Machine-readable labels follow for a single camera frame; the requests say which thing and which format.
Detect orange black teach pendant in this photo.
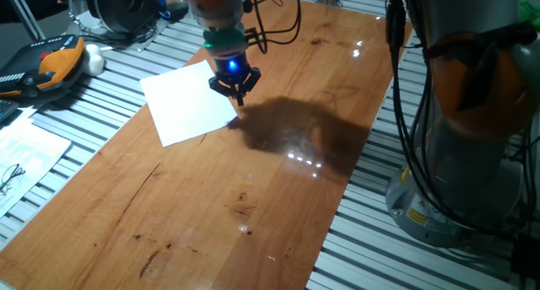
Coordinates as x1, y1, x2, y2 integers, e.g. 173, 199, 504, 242
0, 34, 85, 99

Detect grey metal tripod leg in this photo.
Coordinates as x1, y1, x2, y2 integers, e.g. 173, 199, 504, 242
3, 0, 46, 42
67, 0, 84, 25

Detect printed white document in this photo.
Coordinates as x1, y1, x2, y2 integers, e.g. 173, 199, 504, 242
0, 119, 73, 219

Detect white rounded object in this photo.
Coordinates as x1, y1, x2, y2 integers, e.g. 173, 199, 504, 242
82, 43, 105, 78

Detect white paper sheet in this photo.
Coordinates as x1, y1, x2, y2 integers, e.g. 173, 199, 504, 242
139, 59, 239, 148

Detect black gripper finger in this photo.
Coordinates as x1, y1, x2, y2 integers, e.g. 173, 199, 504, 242
209, 76, 242, 108
240, 67, 262, 108

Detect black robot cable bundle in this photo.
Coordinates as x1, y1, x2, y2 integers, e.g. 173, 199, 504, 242
242, 0, 540, 240

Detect black rimmed eyeglasses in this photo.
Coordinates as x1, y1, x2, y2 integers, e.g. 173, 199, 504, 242
0, 163, 26, 196

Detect glossy wooden board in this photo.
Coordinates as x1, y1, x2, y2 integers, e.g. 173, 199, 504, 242
0, 0, 417, 290

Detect black connector box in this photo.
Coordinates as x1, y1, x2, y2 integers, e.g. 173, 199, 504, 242
510, 234, 540, 282

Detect black sleeved person forearm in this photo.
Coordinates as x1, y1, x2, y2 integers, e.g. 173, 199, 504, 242
0, 0, 64, 24

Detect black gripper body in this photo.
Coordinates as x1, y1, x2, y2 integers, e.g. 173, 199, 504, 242
212, 49, 255, 89

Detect green wrist adapter ring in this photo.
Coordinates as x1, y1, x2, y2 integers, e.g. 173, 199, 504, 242
203, 26, 248, 57

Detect green cloth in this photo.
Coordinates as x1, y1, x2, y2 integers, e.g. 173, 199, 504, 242
517, 1, 540, 32

